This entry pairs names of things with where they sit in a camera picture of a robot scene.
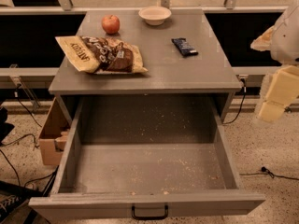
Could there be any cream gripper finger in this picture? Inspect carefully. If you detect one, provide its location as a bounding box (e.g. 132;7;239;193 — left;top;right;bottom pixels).
257;102;285;122

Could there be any grey top drawer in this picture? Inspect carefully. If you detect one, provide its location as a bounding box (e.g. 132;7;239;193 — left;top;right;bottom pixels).
29;94;265;221

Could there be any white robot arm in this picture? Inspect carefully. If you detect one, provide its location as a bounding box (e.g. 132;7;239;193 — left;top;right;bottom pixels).
255;0;299;123

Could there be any grey drawer cabinet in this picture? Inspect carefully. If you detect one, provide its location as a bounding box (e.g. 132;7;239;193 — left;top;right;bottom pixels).
48;8;243;124

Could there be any blue snack bar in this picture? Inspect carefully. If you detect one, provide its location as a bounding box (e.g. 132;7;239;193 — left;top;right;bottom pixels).
171;37;198;57

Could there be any white bowl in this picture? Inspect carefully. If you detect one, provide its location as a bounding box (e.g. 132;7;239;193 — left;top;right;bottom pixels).
138;6;172;26

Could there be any brown chip bag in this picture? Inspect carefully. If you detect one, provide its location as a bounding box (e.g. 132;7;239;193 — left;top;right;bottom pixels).
55;35;148;74

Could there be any red apple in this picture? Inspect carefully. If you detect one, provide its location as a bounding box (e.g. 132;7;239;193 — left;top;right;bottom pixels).
102;15;121;35

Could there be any cardboard box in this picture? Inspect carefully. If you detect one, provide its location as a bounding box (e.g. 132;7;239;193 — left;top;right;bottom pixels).
38;99;70;165

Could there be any black tripod stand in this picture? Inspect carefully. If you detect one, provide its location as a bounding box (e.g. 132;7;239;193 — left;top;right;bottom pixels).
0;169;58;224

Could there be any black power cable cabinet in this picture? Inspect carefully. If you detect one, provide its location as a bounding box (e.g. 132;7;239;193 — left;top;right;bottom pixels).
222;77;248;125

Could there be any black cable right floor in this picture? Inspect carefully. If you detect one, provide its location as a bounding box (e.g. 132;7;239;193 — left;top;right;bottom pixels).
239;166;299;182

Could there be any black cables left floor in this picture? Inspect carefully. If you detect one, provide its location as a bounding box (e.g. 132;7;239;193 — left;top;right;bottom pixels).
0;84;59;189

